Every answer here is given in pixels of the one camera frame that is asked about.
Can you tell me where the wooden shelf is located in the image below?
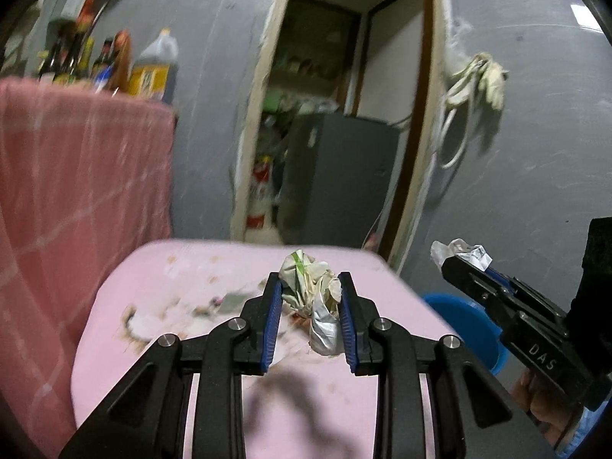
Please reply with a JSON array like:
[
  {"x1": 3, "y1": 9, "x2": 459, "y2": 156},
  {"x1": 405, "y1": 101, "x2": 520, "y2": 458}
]
[{"x1": 268, "y1": 0, "x2": 357, "y2": 89}]

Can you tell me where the dark sauce bottle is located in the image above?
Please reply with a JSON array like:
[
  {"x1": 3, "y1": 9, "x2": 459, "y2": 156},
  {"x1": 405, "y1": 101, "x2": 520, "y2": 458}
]
[
  {"x1": 37, "y1": 33, "x2": 62, "y2": 84},
  {"x1": 91, "y1": 37, "x2": 116, "y2": 91}
]

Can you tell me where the pink plaid cloth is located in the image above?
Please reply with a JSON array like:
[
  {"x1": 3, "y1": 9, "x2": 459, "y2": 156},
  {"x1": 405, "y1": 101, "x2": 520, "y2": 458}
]
[{"x1": 0, "y1": 78, "x2": 177, "y2": 441}]

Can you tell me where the person's right hand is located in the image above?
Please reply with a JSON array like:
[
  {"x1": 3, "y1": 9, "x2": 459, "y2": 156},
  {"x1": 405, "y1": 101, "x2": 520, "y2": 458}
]
[{"x1": 511, "y1": 370, "x2": 586, "y2": 450}]

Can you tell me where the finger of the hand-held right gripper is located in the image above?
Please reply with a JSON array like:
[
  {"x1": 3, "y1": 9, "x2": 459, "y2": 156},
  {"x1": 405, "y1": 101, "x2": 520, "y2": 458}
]
[
  {"x1": 441, "y1": 256, "x2": 523, "y2": 339},
  {"x1": 482, "y1": 269, "x2": 569, "y2": 322}
]

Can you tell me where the orange brown bottle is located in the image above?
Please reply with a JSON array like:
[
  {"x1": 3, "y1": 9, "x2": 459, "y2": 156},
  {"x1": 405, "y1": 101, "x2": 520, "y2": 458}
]
[{"x1": 109, "y1": 29, "x2": 133, "y2": 95}]

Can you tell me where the wooden door frame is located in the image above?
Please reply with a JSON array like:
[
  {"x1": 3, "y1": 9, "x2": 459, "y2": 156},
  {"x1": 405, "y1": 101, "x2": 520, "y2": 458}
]
[{"x1": 229, "y1": 0, "x2": 455, "y2": 273}]

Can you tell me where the red cap sauce bottle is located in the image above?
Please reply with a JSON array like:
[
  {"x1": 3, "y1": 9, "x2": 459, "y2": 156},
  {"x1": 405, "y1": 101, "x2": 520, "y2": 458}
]
[{"x1": 54, "y1": 0, "x2": 96, "y2": 84}]

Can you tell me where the pink floral tablecloth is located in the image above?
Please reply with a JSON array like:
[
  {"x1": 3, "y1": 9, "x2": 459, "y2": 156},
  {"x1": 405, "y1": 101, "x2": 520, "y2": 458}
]
[{"x1": 71, "y1": 238, "x2": 460, "y2": 459}]

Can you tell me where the white paper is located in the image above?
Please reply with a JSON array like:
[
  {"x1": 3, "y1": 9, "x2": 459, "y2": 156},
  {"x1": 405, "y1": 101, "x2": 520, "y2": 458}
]
[{"x1": 430, "y1": 238, "x2": 493, "y2": 273}]

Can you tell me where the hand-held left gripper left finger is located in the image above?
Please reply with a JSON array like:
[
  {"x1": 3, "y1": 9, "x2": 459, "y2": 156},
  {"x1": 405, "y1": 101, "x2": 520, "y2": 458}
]
[{"x1": 60, "y1": 272, "x2": 284, "y2": 459}]

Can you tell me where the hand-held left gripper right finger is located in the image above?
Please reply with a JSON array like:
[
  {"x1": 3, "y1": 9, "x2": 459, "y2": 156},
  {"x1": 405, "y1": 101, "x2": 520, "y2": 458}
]
[{"x1": 337, "y1": 272, "x2": 555, "y2": 459}]

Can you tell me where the blue plastic basin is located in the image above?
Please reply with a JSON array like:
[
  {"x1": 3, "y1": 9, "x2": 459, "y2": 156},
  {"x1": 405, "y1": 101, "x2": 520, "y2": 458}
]
[{"x1": 423, "y1": 293, "x2": 510, "y2": 376}]

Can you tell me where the person's right forearm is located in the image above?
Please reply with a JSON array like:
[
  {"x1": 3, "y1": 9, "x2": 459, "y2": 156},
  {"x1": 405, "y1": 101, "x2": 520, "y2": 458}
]
[{"x1": 555, "y1": 404, "x2": 612, "y2": 459}]

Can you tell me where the white cord loop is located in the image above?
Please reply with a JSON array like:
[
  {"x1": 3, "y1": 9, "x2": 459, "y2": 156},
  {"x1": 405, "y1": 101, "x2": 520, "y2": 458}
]
[{"x1": 433, "y1": 98, "x2": 472, "y2": 169}]

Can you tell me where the yellow label oil jug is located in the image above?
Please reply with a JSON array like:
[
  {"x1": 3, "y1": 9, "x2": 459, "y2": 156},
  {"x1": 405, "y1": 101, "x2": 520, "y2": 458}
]
[{"x1": 127, "y1": 29, "x2": 180, "y2": 103}]

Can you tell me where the silver green wrapper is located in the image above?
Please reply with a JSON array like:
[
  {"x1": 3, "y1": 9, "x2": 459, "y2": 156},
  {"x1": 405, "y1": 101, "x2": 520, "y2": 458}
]
[{"x1": 280, "y1": 249, "x2": 343, "y2": 357}]

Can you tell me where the grey cabinet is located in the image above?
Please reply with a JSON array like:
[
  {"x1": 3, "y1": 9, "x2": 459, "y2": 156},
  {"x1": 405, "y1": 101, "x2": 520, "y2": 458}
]
[{"x1": 277, "y1": 112, "x2": 400, "y2": 249}]

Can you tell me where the red white sack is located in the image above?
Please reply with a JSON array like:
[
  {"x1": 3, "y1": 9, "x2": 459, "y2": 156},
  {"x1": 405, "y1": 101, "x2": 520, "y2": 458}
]
[{"x1": 246, "y1": 155, "x2": 274, "y2": 230}]

